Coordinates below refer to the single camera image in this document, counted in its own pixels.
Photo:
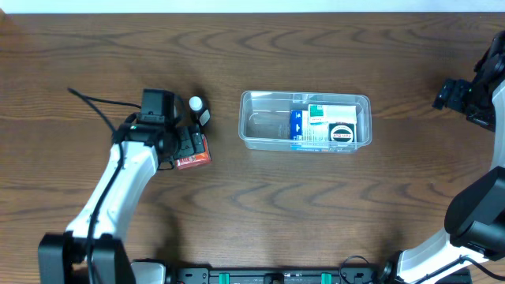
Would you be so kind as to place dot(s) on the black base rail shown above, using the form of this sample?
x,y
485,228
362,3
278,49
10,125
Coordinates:
x,y
199,275

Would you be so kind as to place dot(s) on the red Panadol box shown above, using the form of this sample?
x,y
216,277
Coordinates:
x,y
192,161

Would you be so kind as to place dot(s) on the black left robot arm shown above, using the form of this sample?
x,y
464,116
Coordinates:
x,y
91,250

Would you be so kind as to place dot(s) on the blue fever patch box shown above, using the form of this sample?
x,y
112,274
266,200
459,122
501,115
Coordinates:
x,y
307,136

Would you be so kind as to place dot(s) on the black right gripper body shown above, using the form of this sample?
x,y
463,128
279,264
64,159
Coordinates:
x,y
450,93

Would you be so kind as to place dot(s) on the clear plastic container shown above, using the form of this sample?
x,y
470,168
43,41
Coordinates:
x,y
264,119

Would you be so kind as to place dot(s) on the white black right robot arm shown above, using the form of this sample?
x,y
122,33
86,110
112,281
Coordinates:
x,y
473,231

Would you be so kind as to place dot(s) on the white green Panadol box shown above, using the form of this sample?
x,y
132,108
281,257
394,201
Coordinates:
x,y
332,114

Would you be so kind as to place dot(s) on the dark bottle white cap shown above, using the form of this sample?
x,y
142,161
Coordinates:
x,y
200,114

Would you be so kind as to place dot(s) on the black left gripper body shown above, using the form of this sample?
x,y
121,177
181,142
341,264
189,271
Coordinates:
x,y
185,144

